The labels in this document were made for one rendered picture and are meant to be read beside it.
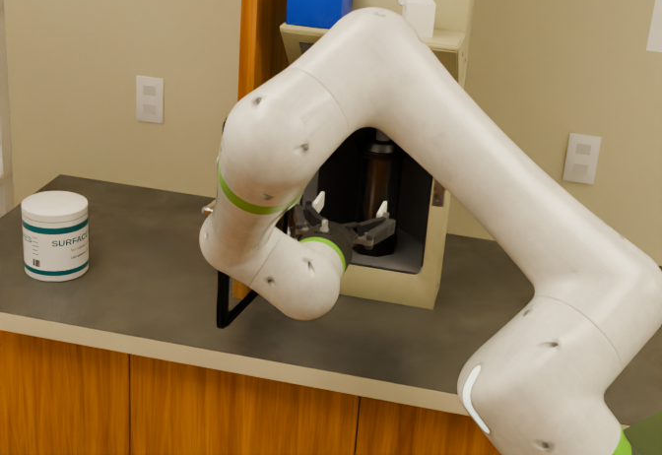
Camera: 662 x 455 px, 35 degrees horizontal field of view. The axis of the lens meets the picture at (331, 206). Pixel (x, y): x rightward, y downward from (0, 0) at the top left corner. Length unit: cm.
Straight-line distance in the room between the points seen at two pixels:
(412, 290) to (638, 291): 95
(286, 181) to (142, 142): 148
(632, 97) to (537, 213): 120
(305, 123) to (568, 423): 44
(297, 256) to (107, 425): 72
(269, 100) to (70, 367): 106
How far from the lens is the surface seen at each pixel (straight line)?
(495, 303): 221
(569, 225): 125
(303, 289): 159
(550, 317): 121
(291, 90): 121
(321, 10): 188
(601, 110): 243
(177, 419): 210
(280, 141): 118
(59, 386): 217
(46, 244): 217
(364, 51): 124
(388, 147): 209
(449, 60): 187
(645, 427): 142
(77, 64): 268
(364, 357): 196
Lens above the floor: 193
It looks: 22 degrees down
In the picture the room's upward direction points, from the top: 4 degrees clockwise
